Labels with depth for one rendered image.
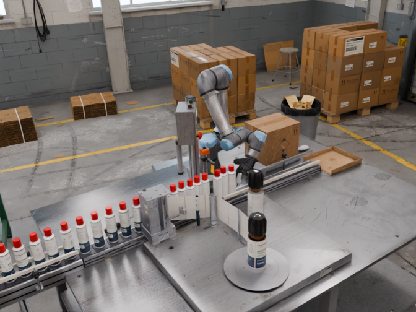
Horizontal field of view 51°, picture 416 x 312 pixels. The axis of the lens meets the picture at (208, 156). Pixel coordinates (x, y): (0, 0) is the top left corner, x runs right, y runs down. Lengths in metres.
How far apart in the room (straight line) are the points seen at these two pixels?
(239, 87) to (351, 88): 1.48
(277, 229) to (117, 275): 0.84
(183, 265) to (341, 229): 0.90
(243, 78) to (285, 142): 2.96
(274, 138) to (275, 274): 1.16
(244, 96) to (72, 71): 3.01
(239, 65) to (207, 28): 2.30
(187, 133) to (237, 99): 3.71
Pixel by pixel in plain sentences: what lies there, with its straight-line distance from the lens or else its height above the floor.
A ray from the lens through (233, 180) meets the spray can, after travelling 2.54.
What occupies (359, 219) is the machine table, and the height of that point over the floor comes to 0.83.
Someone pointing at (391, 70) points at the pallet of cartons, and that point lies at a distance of 6.50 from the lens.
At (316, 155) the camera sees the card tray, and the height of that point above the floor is 0.84.
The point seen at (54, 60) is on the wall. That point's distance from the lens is 7.48.
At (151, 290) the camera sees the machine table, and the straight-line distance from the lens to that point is 2.09.
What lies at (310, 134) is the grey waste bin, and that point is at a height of 0.31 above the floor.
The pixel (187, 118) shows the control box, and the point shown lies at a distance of 2.26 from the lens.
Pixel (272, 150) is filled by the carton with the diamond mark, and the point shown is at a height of 0.97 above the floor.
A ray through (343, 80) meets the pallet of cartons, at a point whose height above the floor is 0.59.
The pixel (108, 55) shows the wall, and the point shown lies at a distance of 7.52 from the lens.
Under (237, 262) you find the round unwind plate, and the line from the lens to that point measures 2.11.
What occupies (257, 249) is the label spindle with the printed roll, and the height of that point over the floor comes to 1.03.
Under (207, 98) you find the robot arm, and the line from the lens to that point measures 2.51.
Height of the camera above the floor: 2.25
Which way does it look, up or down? 26 degrees down
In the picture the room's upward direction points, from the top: 2 degrees counter-clockwise
